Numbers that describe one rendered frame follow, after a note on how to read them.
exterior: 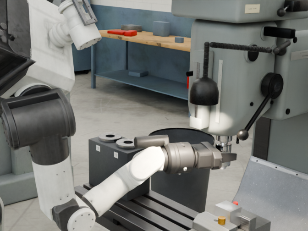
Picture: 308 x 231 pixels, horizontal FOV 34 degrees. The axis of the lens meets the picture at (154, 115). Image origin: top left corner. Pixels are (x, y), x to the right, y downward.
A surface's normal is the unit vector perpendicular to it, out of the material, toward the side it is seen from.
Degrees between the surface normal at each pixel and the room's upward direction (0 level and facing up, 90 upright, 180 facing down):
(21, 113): 36
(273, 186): 64
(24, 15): 58
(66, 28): 90
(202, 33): 90
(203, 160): 90
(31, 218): 0
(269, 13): 90
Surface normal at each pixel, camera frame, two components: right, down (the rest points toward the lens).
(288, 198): -0.64, -0.30
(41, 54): 0.76, -0.39
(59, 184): 0.61, 0.35
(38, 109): 0.15, -0.62
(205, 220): -0.46, -0.63
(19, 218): 0.03, -0.96
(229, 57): -0.33, 0.25
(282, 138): -0.74, 0.17
